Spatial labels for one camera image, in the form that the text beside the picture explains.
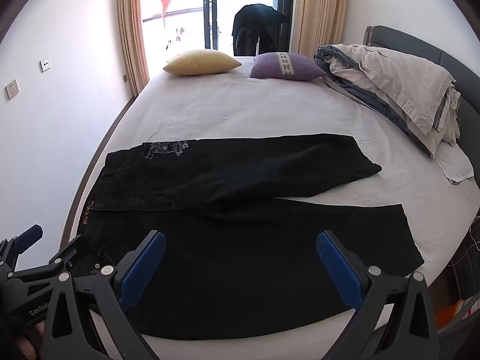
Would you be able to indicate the yellow pillow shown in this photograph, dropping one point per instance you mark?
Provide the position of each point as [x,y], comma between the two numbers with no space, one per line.
[202,63]

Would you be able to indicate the purple patterned pillow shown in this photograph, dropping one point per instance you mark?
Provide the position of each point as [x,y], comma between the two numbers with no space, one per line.
[287,66]

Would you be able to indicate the orange bag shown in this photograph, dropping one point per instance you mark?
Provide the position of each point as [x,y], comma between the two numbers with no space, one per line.
[446,315]

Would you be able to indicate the person's left hand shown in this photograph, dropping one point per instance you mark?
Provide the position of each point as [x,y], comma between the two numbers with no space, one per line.
[26,348]

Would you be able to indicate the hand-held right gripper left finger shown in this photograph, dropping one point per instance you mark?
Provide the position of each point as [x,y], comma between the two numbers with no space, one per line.
[142,270]

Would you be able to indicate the black mesh basket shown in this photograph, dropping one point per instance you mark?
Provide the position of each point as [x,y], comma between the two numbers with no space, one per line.
[465,341]

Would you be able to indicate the balcony railing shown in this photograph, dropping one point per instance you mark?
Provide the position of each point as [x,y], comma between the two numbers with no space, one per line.
[176,10]

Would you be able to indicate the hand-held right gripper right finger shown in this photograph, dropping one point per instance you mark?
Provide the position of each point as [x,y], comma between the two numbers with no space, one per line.
[337,266]

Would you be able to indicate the bed with white sheet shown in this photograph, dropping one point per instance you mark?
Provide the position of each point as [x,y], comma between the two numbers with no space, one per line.
[243,108]

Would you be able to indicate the black pants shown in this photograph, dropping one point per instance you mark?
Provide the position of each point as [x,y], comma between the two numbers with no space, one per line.
[243,262]

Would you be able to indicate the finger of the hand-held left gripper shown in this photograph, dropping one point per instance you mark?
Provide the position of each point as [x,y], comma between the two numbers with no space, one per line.
[28,237]
[71,251]

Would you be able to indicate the black garment on balcony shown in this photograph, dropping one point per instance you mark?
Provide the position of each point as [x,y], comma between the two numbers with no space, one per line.
[258,26]

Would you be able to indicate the black balcony door frame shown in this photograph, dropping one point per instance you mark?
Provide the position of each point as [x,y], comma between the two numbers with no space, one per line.
[210,7]

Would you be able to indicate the red triangular cloth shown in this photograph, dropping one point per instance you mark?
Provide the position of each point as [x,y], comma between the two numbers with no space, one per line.
[165,5]

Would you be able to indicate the dark grey headboard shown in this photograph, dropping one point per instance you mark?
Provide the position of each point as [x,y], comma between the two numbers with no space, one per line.
[461,71]

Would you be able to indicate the folded white grey duvet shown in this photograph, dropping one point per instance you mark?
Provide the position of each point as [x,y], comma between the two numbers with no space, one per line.
[393,78]

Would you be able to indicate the beige curtain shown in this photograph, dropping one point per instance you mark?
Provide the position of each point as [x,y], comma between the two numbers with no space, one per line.
[131,26]
[318,7]

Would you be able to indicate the white wall socket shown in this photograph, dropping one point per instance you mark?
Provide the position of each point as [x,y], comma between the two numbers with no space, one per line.
[11,89]

